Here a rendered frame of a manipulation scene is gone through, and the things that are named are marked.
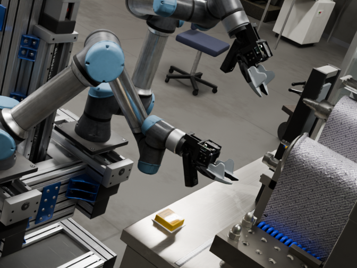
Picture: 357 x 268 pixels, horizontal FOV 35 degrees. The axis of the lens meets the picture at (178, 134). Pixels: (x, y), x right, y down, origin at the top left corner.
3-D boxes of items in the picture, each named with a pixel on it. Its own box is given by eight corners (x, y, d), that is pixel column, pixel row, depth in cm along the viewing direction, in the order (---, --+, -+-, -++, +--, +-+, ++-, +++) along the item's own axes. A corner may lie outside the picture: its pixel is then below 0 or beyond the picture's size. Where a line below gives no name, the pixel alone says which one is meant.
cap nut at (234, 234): (230, 232, 162) (236, 219, 160) (241, 239, 160) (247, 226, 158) (224, 236, 159) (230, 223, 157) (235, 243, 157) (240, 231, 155)
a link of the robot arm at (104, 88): (81, 103, 234) (88, 73, 229) (112, 108, 240) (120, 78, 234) (86, 117, 224) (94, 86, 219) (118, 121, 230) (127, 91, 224)
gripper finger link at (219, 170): (231, 172, 169) (210, 156, 174) (224, 189, 172) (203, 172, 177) (237, 170, 172) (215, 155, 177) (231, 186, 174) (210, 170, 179)
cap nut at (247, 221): (243, 219, 170) (248, 207, 168) (253, 226, 168) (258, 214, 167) (237, 223, 167) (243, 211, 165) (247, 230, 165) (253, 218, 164)
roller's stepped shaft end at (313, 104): (303, 102, 192) (307, 94, 191) (319, 110, 190) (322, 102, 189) (299, 104, 190) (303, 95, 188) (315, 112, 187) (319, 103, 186)
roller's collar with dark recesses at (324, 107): (318, 114, 192) (326, 97, 189) (334, 122, 189) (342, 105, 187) (311, 117, 187) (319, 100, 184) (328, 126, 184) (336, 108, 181)
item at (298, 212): (259, 222, 173) (282, 172, 166) (327, 266, 163) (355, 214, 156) (258, 223, 173) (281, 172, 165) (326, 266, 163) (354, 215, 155)
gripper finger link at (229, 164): (243, 167, 175) (217, 154, 177) (237, 183, 177) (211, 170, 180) (246, 164, 178) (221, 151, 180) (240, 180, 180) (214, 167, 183)
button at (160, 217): (166, 213, 184) (168, 207, 183) (183, 224, 181) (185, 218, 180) (153, 219, 179) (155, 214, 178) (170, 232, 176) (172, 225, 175)
